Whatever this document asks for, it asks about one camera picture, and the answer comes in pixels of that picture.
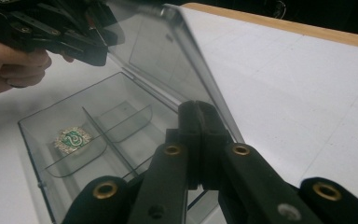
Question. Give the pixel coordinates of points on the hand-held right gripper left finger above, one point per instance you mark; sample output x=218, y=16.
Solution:
x=191, y=130

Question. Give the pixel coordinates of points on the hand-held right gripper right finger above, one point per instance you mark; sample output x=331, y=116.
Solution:
x=213, y=133

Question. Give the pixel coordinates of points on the green and silver crest badge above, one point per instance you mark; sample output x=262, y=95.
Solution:
x=73, y=140

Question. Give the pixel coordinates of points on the transparent grey plastic box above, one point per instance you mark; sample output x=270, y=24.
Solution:
x=158, y=56

